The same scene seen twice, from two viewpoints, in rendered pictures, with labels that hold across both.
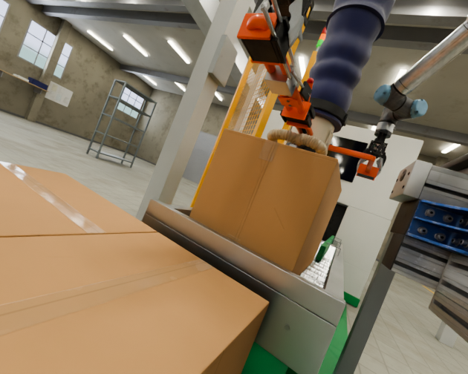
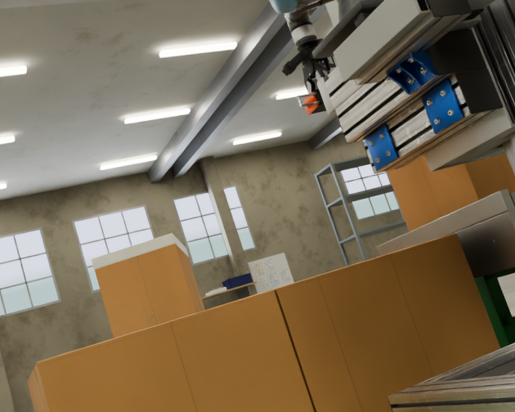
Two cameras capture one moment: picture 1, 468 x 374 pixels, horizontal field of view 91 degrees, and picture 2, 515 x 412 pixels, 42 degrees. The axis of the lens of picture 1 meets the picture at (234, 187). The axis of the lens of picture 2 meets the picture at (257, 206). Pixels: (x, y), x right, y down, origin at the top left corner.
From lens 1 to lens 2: 1.71 m
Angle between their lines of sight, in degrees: 41
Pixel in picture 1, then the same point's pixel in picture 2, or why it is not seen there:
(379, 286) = not seen: outside the picture
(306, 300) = (486, 212)
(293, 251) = (469, 188)
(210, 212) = (417, 216)
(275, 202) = not seen: hidden behind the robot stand
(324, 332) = (506, 221)
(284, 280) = (469, 213)
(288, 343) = (501, 251)
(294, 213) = not seen: hidden behind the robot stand
